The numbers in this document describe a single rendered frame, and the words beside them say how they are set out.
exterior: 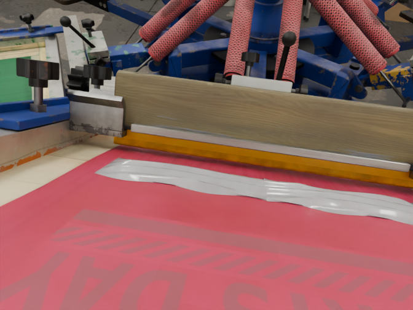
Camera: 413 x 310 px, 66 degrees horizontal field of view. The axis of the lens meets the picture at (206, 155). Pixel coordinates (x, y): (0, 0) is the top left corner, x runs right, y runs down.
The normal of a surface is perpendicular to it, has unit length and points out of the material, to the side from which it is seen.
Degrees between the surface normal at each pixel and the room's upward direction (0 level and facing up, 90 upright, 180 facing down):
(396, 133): 56
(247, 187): 3
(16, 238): 32
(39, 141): 90
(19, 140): 90
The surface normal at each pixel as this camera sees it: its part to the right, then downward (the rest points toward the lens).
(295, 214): 0.13, -0.96
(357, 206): 0.05, -0.69
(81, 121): -0.11, 0.22
